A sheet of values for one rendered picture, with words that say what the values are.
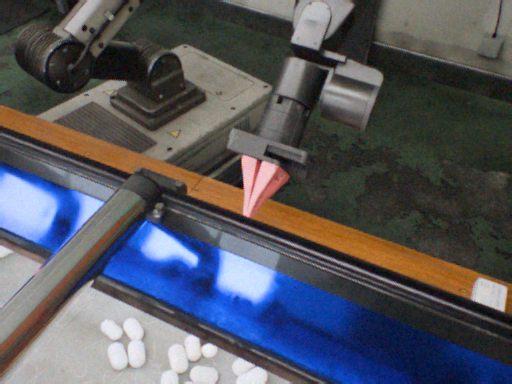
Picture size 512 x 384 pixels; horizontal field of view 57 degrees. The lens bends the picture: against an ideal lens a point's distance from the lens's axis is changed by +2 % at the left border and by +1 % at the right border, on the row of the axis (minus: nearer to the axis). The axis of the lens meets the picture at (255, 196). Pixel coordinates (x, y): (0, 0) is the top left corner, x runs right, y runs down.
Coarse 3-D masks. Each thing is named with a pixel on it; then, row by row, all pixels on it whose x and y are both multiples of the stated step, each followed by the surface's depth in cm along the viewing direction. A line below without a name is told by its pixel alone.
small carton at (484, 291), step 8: (480, 280) 61; (488, 280) 61; (480, 288) 60; (488, 288) 60; (496, 288) 60; (504, 288) 60; (472, 296) 61; (480, 296) 59; (488, 296) 59; (496, 296) 59; (504, 296) 59; (488, 304) 58; (496, 304) 58; (504, 304) 58
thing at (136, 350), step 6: (132, 342) 58; (138, 342) 58; (132, 348) 57; (138, 348) 57; (144, 348) 58; (132, 354) 56; (138, 354) 56; (144, 354) 57; (132, 360) 56; (138, 360) 56; (144, 360) 57; (132, 366) 56; (138, 366) 56
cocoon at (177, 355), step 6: (174, 348) 57; (180, 348) 57; (168, 354) 57; (174, 354) 56; (180, 354) 56; (174, 360) 56; (180, 360) 56; (186, 360) 56; (174, 366) 56; (180, 366) 56; (186, 366) 56; (180, 372) 56
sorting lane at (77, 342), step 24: (0, 264) 68; (24, 264) 68; (0, 288) 65; (72, 312) 63; (96, 312) 63; (120, 312) 63; (144, 312) 63; (48, 336) 60; (72, 336) 60; (96, 336) 60; (144, 336) 60; (168, 336) 60; (48, 360) 58; (72, 360) 58; (96, 360) 58; (168, 360) 58; (216, 360) 58
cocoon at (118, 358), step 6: (108, 348) 58; (114, 348) 57; (120, 348) 57; (108, 354) 57; (114, 354) 56; (120, 354) 56; (126, 354) 57; (114, 360) 56; (120, 360) 56; (126, 360) 57; (114, 366) 56; (120, 366) 56
